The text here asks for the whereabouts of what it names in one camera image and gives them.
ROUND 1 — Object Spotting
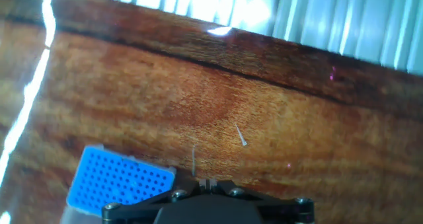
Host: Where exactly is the small clear pipette tip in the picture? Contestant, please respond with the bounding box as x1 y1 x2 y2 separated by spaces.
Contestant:
235 124 249 147

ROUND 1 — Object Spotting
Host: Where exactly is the clear plastic holder lid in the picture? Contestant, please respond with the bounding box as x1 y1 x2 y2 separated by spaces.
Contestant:
59 205 104 224

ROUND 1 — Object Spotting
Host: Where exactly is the blue pipette tip holder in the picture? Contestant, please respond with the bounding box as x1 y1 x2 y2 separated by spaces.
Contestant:
65 144 177 218

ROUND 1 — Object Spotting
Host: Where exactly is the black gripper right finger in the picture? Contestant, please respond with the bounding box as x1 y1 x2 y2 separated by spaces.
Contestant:
207 178 315 224

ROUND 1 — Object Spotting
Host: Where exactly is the glossy dark wooden board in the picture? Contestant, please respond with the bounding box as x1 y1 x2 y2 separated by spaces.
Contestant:
0 0 423 224

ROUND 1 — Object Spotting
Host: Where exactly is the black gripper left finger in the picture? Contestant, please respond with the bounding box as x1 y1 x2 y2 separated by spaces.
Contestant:
101 178 208 224

